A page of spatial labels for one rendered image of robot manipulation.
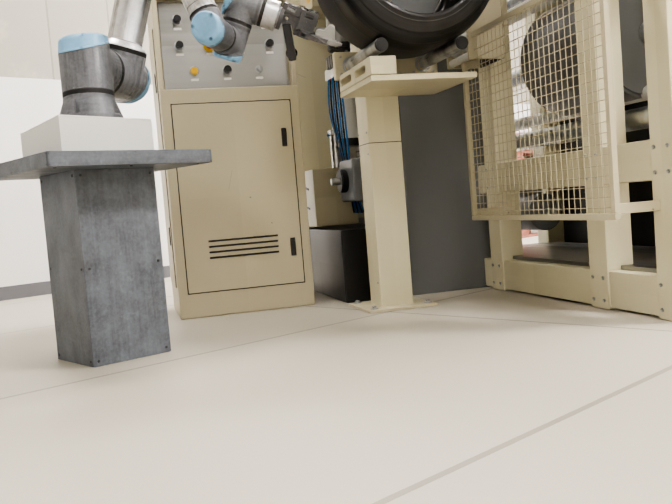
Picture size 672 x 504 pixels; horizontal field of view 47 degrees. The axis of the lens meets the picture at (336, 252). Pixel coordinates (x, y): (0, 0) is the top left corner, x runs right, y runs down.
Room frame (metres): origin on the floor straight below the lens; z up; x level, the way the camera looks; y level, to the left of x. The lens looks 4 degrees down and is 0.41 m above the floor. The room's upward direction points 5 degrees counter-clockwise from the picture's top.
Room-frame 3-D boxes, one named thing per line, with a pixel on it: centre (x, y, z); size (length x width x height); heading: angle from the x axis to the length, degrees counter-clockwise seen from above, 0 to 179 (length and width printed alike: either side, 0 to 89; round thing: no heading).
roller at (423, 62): (2.70, -0.42, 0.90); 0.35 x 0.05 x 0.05; 15
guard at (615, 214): (2.54, -0.66, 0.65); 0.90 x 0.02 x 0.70; 15
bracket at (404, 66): (2.84, -0.24, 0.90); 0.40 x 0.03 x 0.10; 105
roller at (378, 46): (2.63, -0.15, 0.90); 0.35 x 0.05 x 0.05; 15
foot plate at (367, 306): (2.91, -0.20, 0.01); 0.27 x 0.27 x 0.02; 15
